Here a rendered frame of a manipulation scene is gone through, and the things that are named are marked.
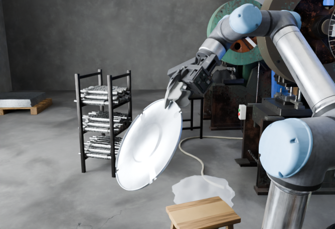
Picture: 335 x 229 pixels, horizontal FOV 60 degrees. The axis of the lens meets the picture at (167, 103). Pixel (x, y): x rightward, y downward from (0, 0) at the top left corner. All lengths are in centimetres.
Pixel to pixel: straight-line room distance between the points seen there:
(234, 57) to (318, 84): 309
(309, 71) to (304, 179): 28
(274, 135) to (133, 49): 672
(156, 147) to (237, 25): 40
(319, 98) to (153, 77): 666
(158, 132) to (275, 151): 34
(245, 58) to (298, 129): 330
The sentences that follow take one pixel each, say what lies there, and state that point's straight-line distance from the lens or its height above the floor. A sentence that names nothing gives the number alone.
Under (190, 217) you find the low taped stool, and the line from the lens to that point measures 165.
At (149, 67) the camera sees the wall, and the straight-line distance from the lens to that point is 728.
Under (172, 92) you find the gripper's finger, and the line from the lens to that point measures 86.
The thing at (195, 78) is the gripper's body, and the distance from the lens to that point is 83.
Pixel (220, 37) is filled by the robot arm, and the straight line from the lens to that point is 92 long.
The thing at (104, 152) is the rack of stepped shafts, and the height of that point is 21.
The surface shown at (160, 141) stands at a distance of 81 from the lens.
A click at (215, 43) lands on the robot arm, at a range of 91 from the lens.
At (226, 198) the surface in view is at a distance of 225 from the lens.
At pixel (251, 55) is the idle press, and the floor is 104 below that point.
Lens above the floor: 125
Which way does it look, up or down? 13 degrees down
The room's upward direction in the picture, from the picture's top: straight up
